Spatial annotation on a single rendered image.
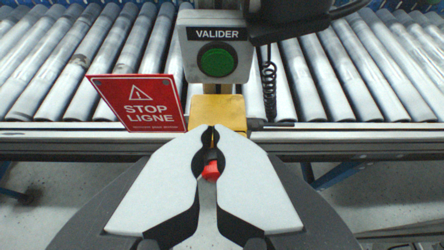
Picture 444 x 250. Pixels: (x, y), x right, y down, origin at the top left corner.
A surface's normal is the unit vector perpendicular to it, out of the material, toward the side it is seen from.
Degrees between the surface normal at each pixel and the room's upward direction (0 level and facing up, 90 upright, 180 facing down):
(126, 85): 90
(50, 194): 0
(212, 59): 90
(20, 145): 90
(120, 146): 90
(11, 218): 0
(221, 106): 0
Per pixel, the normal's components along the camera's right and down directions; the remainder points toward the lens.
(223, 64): 0.01, 0.84
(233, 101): 0.02, -0.54
